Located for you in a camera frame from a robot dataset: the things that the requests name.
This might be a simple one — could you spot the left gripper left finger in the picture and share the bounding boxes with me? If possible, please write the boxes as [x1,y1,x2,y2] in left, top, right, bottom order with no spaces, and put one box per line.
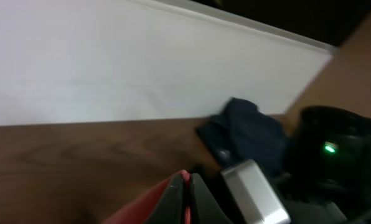
[144,174,185,224]

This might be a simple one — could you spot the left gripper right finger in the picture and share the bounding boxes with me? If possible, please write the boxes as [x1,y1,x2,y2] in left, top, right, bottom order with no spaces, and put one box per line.
[190,173,233,224]

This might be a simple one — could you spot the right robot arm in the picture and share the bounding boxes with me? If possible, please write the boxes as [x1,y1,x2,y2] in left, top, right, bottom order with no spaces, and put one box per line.
[279,106,371,223]

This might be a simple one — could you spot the red soccer t-shirt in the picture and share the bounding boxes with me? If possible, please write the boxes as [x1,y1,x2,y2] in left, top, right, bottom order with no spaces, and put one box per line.
[103,170,191,224]

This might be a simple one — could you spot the folded navy blue clothes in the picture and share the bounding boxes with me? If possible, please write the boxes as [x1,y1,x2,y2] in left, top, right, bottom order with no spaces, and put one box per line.
[195,98,289,177]

